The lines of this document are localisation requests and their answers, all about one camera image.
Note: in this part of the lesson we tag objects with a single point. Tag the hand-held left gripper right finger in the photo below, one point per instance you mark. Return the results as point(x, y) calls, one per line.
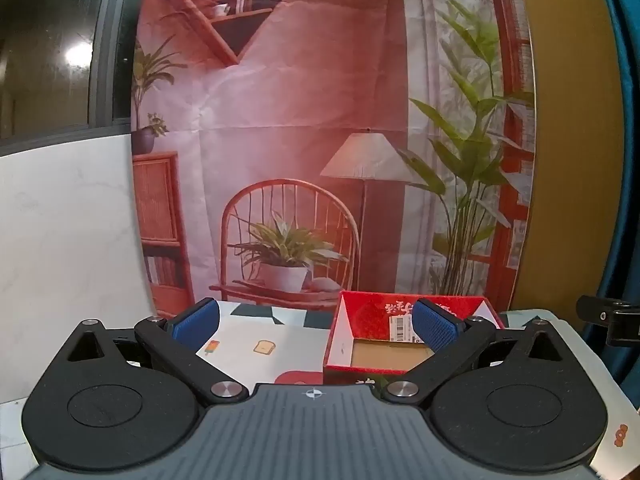
point(436, 329)

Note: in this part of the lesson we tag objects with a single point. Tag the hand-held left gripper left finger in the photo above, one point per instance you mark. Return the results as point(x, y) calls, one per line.
point(197, 321)

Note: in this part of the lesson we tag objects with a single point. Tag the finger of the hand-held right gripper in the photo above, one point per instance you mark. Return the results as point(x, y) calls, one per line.
point(622, 327)

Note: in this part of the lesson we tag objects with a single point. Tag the red cardboard box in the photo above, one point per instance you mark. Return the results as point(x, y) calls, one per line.
point(365, 321)

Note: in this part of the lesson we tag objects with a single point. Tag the white printed tablecloth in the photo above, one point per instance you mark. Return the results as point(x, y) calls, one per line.
point(280, 340)

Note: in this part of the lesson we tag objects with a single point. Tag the blue curtain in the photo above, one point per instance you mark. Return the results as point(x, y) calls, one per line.
point(625, 160)

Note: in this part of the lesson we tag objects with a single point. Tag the tan wooden panel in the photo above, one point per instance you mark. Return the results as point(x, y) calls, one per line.
point(565, 160)

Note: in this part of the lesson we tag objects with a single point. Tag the printed room scene backdrop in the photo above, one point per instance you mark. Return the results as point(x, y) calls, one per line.
point(300, 110)

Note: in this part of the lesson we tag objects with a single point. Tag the dark glass window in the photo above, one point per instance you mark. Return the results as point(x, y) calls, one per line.
point(50, 35)

